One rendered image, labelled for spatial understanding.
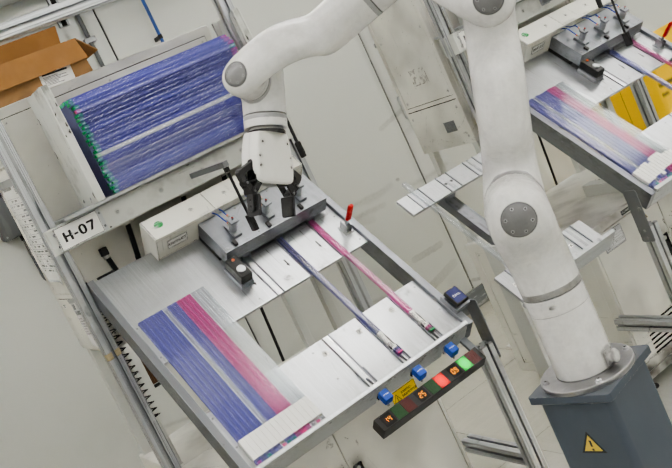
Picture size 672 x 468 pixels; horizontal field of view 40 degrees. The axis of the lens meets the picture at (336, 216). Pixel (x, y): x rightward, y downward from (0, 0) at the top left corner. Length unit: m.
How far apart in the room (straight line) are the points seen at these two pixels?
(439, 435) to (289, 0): 2.48
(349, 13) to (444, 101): 1.61
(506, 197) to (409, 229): 2.98
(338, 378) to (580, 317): 0.68
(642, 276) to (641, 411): 1.40
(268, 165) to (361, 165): 2.80
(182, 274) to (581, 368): 1.11
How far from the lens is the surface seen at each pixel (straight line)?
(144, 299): 2.40
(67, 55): 2.83
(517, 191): 1.67
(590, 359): 1.82
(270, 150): 1.73
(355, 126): 4.53
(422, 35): 3.24
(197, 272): 2.44
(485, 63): 1.71
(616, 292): 3.15
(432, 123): 3.38
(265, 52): 1.67
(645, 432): 1.89
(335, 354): 2.27
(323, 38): 1.71
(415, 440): 2.66
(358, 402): 2.18
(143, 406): 2.51
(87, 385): 3.97
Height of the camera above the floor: 1.45
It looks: 9 degrees down
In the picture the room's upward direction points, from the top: 25 degrees counter-clockwise
